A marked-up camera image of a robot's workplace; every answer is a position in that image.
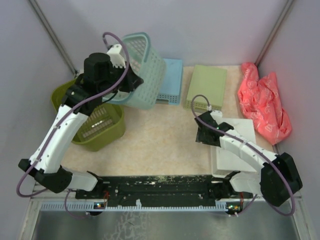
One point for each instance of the olive green plastic tub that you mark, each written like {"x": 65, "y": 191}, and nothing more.
{"x": 105, "y": 125}

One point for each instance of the blue perforated tray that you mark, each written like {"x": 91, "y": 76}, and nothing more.
{"x": 170, "y": 91}

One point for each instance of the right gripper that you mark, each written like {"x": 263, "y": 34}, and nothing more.
{"x": 200, "y": 137}

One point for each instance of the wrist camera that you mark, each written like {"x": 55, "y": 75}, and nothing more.
{"x": 215, "y": 114}
{"x": 116, "y": 54}

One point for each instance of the light green perforated tray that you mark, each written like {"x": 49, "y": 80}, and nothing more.
{"x": 209, "y": 81}

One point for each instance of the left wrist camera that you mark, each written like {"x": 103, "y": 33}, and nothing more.
{"x": 116, "y": 54}

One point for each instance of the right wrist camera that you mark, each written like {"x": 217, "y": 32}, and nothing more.
{"x": 215, "y": 114}

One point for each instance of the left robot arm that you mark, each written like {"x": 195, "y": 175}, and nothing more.
{"x": 103, "y": 73}

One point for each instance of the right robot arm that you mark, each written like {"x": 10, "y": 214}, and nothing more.
{"x": 276, "y": 177}

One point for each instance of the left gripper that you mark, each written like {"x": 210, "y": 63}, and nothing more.
{"x": 132, "y": 81}

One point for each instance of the red plastic bag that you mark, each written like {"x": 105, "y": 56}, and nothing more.
{"x": 260, "y": 101}

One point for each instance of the teal perforated basket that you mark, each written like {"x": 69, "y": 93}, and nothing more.
{"x": 147, "y": 64}

